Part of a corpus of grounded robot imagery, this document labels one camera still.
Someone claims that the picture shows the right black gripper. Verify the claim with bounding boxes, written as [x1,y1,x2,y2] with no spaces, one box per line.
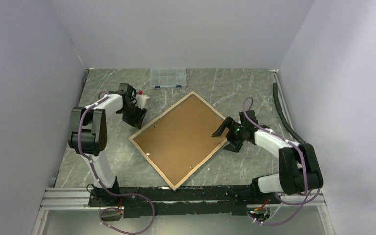
[211,116,246,152]

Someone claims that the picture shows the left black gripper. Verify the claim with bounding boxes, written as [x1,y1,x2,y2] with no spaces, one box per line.
[119,102,148,131]

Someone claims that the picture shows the wooden picture frame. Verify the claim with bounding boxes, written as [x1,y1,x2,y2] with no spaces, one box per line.
[129,91,229,191]

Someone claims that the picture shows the brown frame backing board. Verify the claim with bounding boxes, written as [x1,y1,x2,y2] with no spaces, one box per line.
[133,95,226,187]

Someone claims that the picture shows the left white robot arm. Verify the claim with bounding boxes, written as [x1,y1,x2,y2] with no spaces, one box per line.
[68,83,149,206]

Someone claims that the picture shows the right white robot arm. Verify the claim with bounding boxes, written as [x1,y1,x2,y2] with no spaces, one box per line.
[212,110,324,203]

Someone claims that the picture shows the clear plastic organizer box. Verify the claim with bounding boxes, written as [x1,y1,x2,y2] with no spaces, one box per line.
[150,68,187,89]

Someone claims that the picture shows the black mounting base bar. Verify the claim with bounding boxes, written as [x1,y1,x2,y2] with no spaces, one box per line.
[88,185,280,218]

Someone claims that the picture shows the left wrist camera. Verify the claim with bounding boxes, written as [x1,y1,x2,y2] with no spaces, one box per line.
[135,90,149,109]

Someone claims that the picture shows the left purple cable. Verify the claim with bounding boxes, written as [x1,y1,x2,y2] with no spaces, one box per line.
[77,91,156,235]

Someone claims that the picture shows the aluminium rail frame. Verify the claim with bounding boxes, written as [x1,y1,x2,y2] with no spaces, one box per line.
[32,188,335,235]

